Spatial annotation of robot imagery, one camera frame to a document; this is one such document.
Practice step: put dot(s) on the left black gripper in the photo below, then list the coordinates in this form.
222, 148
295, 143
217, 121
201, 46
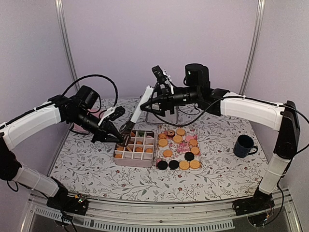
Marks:
105, 129

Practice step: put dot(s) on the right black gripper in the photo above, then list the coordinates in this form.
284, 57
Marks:
165, 103

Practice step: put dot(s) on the metal serving tongs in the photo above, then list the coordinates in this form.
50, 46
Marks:
126, 129

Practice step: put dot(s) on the orange swirl biscuit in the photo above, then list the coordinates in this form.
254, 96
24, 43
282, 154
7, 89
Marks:
139, 149

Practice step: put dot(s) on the pink divided cookie tin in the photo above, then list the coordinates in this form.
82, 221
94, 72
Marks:
137, 159

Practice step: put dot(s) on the pink sandwich cookie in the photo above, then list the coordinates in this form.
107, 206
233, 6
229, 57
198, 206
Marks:
189, 137

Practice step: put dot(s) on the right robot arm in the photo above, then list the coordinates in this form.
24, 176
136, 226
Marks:
281, 117

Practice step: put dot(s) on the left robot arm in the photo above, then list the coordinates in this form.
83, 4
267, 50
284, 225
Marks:
58, 109

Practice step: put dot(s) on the silver metal tray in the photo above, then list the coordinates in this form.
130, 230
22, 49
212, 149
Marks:
171, 118

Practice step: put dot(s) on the chocolate sprinkle donut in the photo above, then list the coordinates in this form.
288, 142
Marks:
170, 133

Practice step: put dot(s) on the pink plate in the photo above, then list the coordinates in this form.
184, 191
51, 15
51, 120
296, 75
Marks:
80, 129

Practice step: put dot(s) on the floral cookie tray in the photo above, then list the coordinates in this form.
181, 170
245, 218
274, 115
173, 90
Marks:
177, 148

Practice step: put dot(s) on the black sandwich cookie left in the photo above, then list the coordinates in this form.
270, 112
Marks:
162, 165

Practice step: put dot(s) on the black sandwich cookie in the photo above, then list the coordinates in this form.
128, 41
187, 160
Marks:
173, 164
162, 165

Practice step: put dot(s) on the black sandwich cookie right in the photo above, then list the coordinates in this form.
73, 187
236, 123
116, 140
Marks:
173, 164

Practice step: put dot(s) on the yellow round biscuit left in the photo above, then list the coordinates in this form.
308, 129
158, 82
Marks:
184, 165

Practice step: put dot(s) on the yellow round biscuit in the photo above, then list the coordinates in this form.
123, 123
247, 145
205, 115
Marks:
195, 164
184, 165

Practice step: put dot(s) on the yellow round biscuit right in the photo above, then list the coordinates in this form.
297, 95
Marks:
195, 164

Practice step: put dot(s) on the dark blue mug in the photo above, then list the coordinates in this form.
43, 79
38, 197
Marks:
244, 146

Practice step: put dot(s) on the floral tablecloth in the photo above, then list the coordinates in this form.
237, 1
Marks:
89, 168

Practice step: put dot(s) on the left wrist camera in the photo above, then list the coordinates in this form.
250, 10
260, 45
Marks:
111, 114

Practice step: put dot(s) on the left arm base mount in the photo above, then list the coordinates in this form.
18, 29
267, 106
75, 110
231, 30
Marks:
68, 204

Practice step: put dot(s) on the front aluminium rail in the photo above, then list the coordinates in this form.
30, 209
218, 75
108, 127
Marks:
109, 215

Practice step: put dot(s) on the right aluminium frame post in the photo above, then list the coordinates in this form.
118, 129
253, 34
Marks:
253, 47

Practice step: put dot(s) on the aluminium frame post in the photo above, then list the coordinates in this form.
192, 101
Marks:
65, 38
253, 47

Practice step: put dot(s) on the left aluminium frame post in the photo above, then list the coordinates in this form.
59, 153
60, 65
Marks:
65, 38

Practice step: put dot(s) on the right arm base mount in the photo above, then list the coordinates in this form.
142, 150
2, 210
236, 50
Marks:
258, 202

